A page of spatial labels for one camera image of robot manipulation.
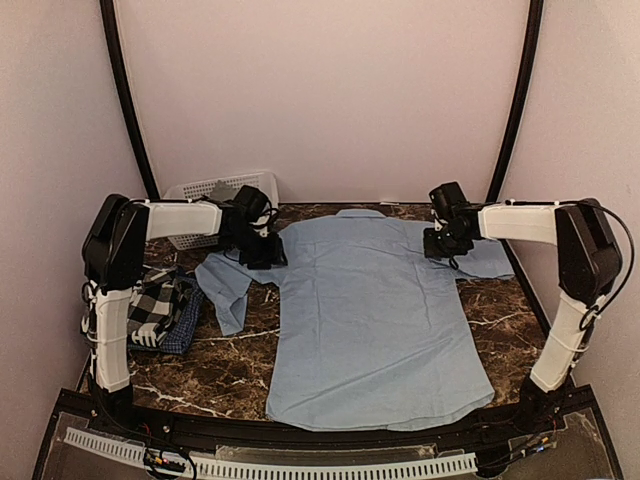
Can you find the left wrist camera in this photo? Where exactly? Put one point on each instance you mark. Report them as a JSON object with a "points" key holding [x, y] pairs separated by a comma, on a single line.
{"points": [[266, 220]]}

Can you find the right black frame post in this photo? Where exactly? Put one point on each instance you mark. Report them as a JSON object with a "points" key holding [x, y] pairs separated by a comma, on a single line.
{"points": [[518, 103]]}

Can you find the black white plaid folded shirt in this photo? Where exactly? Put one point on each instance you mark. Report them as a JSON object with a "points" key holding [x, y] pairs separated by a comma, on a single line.
{"points": [[156, 305]]}

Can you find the black frame post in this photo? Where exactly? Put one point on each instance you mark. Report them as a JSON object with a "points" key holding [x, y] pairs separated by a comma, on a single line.
{"points": [[123, 89], [518, 103]]}

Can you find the grey shirt in basket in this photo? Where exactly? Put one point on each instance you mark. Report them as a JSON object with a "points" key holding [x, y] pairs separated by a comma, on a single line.
{"points": [[223, 192]]}

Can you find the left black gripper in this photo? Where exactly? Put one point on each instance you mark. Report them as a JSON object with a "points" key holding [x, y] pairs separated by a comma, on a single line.
{"points": [[271, 254]]}

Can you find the blue checked folded shirt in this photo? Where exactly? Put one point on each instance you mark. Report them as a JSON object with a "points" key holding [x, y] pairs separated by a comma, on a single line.
{"points": [[180, 338]]}

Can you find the white slotted cable duct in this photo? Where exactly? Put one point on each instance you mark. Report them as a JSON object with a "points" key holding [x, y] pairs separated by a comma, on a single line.
{"points": [[204, 466]]}

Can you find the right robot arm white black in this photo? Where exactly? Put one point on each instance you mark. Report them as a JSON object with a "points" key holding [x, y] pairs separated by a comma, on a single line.
{"points": [[591, 267]]}

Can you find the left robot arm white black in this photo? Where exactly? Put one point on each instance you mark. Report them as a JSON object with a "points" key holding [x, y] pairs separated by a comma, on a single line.
{"points": [[113, 254]]}

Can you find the left black frame post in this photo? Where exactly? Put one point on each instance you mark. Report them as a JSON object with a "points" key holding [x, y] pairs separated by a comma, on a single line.
{"points": [[123, 89]]}

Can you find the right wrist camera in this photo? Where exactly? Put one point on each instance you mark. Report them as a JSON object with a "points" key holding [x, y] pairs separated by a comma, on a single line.
{"points": [[440, 218]]}

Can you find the light blue long sleeve shirt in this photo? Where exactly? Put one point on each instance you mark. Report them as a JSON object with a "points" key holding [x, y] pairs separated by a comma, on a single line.
{"points": [[372, 333]]}

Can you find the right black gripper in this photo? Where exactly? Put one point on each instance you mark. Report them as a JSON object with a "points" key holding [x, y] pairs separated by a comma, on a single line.
{"points": [[431, 251]]}

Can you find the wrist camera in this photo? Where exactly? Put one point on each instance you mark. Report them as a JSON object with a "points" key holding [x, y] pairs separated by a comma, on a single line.
{"points": [[440, 218], [266, 220]]}

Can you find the white plastic mesh basket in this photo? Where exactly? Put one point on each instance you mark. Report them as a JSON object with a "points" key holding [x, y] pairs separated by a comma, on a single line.
{"points": [[264, 181]]}

